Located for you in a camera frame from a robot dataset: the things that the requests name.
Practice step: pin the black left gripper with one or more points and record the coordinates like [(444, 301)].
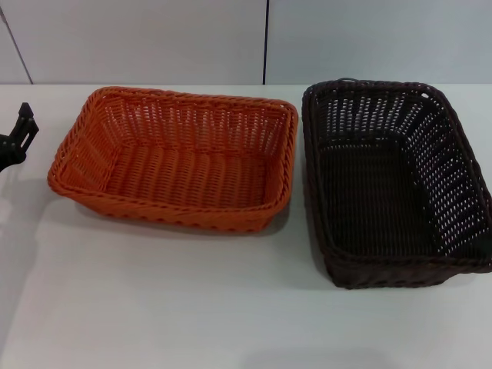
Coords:
[(9, 153)]

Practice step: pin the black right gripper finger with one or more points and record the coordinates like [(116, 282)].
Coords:
[(485, 246)]

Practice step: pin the dark brown wicker basket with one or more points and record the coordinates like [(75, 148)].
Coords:
[(376, 200)]

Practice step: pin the orange wicker basket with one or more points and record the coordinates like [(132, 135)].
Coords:
[(184, 173)]

